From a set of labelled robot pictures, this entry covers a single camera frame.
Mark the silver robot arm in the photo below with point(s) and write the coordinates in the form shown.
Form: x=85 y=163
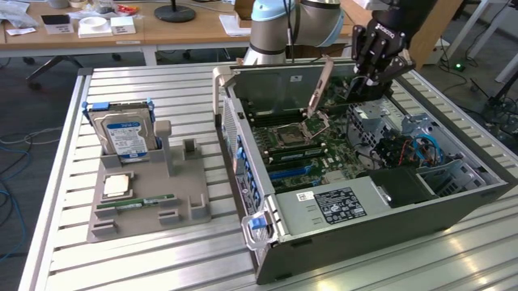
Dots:
x=275 y=30

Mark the perforated metal drive cage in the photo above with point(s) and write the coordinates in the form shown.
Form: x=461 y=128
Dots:
x=372 y=121

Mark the grey metal disk bracket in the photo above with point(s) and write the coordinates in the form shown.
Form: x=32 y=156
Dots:
x=420 y=121

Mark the clear plastic bag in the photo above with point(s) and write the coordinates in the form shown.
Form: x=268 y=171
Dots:
x=16 y=13

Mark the flat white box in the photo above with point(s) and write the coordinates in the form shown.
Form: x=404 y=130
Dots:
x=96 y=34

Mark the green motherboard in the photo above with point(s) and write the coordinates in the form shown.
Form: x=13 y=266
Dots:
x=343 y=160

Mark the grey power supply unit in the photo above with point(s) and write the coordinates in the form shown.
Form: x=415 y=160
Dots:
x=299 y=218

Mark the beige tape roll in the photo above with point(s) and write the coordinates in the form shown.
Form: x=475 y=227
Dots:
x=76 y=3

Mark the grey cup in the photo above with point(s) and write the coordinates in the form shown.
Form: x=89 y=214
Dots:
x=57 y=3

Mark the red small item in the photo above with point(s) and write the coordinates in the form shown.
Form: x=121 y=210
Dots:
x=125 y=10

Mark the CPU chip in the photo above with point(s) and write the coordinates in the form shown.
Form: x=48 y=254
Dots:
x=116 y=185

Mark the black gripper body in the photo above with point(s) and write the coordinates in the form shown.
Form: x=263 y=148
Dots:
x=384 y=39

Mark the black chair base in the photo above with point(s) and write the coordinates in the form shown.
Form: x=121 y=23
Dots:
x=52 y=65

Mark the black lamp base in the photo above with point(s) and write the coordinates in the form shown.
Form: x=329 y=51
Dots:
x=174 y=14

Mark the device with green light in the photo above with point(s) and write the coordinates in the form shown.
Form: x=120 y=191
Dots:
x=457 y=66

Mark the grey plastic parts rack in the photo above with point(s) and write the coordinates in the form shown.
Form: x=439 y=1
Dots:
x=153 y=218

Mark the graphics card with metal bracket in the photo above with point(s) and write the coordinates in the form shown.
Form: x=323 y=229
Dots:
x=365 y=94

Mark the white desk frame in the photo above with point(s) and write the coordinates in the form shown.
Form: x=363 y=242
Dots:
x=488 y=27

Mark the open grey PC case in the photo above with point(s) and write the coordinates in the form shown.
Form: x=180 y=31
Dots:
x=363 y=242

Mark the hard disk in blue caddy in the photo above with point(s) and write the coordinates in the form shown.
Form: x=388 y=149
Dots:
x=121 y=139

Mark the stack of white papers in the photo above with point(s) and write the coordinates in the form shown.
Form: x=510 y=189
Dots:
x=232 y=25

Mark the blue case latch tab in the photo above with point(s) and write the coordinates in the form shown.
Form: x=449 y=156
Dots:
x=255 y=225

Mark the plain white box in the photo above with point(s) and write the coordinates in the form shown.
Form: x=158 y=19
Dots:
x=121 y=25

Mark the white tape roll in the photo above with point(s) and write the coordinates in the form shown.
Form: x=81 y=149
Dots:
x=92 y=22

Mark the wooden desk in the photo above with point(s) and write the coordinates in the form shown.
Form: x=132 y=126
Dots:
x=181 y=33

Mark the small cardboard box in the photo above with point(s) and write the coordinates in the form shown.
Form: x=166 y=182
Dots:
x=243 y=10

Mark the CPU socket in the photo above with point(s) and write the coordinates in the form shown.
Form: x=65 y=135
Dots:
x=288 y=135

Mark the metal disk bay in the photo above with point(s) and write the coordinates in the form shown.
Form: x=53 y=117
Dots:
x=464 y=182

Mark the white box with black top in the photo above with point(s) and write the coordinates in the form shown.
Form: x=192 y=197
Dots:
x=58 y=25

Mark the RAM stick with label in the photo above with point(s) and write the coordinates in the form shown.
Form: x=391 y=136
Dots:
x=295 y=154

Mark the wooden cabinet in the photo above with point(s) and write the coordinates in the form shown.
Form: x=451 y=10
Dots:
x=428 y=36

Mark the white label card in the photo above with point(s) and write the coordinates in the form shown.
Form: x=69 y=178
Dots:
x=20 y=31

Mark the silver chipset heat sink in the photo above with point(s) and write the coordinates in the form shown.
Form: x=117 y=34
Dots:
x=335 y=176

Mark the green RAM stick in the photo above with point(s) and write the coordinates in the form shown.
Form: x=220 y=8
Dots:
x=134 y=201

